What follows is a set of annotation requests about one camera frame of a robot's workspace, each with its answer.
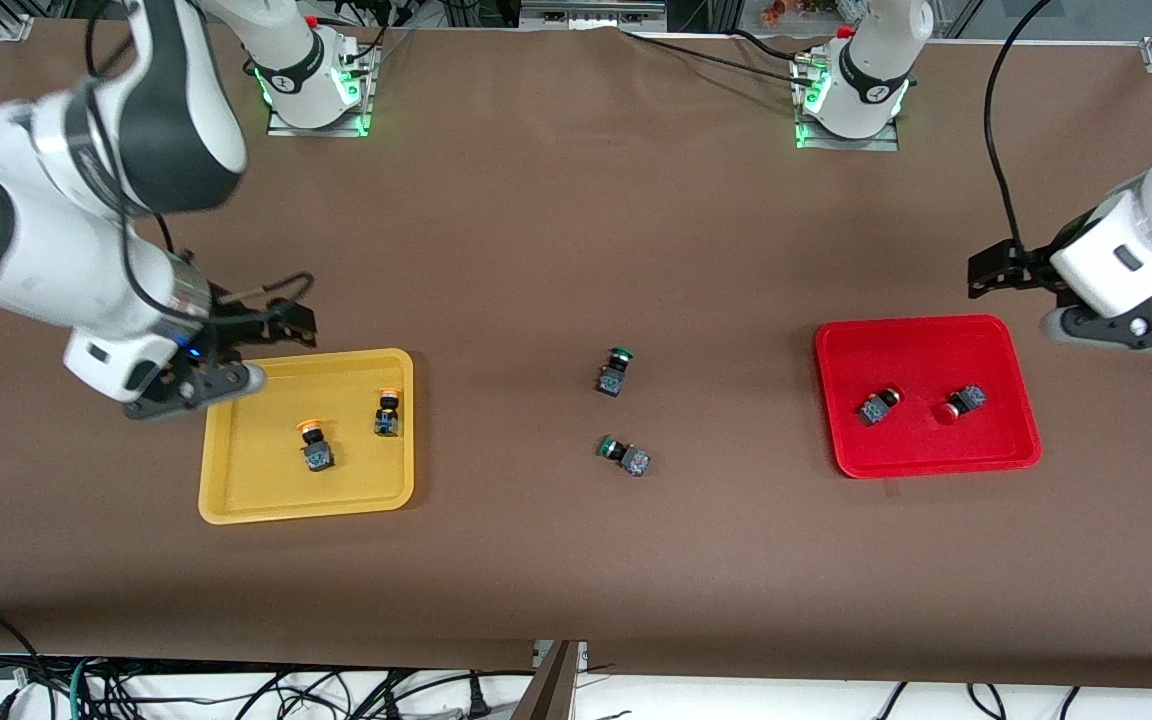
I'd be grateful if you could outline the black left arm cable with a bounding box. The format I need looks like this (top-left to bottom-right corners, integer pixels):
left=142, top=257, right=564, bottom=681
left=983, top=0, right=1057, bottom=251

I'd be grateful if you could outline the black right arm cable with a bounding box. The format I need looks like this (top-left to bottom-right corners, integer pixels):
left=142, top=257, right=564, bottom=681
left=84, top=0, right=317, bottom=331

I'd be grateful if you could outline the yellow plastic tray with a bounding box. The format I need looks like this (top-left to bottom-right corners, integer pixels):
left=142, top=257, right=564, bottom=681
left=198, top=348, right=416, bottom=525

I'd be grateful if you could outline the yellow push button switch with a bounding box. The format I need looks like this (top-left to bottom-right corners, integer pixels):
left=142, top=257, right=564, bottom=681
left=296, top=418, right=336, bottom=474
left=372, top=387, right=405, bottom=439

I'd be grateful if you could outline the green floor cable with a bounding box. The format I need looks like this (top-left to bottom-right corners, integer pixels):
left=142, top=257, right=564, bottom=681
left=69, top=655, right=102, bottom=720

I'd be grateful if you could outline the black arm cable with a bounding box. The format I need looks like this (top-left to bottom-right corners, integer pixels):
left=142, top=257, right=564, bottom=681
left=84, top=0, right=317, bottom=331
left=983, top=0, right=1057, bottom=251

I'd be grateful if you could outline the black table cable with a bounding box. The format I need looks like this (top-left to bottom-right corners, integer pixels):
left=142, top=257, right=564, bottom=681
left=621, top=28, right=817, bottom=89
left=729, top=28, right=812, bottom=66

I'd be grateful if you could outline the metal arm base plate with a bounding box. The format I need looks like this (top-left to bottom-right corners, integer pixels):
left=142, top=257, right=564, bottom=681
left=266, top=45, right=377, bottom=139
left=794, top=50, right=900, bottom=153

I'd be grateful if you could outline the brown table cover mat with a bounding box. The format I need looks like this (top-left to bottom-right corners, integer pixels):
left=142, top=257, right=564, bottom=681
left=0, top=18, right=1152, bottom=691

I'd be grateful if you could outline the brown table support post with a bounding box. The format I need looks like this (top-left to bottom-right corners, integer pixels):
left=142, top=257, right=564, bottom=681
left=509, top=640, right=589, bottom=720

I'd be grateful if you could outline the red plastic tray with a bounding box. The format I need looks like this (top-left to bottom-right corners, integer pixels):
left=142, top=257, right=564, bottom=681
left=814, top=314, right=1044, bottom=480

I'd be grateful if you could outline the grey metal rail device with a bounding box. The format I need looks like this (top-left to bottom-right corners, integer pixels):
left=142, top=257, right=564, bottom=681
left=519, top=0, right=669, bottom=31

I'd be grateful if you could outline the red push button switch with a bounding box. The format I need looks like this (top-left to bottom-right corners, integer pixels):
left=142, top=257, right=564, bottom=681
left=933, top=384, right=989, bottom=426
left=858, top=383, right=905, bottom=428

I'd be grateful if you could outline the green push button switch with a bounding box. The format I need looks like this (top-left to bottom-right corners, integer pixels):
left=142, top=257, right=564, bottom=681
left=596, top=435, right=652, bottom=478
left=595, top=346, right=636, bottom=398

